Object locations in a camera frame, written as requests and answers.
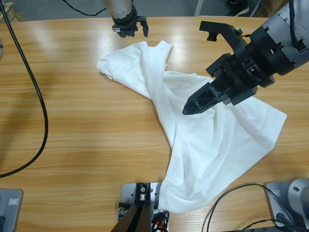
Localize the black white shoe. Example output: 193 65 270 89
226 0 252 17

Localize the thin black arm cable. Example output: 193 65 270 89
62 0 108 17

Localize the white metal post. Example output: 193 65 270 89
194 0 206 17

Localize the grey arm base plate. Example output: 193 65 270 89
0 188 23 232
265 178 309 229

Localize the white Unitree T-shirt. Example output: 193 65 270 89
97 41 288 214

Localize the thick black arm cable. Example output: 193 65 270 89
0 14 49 178

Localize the white block with dark post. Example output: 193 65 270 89
116 182 169 232

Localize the wooden pallet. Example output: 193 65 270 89
0 1 25 24

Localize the brown cardboard box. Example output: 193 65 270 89
252 0 290 19

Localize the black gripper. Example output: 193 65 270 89
182 21 290 116
112 11 149 39

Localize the black cable at base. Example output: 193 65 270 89
202 183 295 232

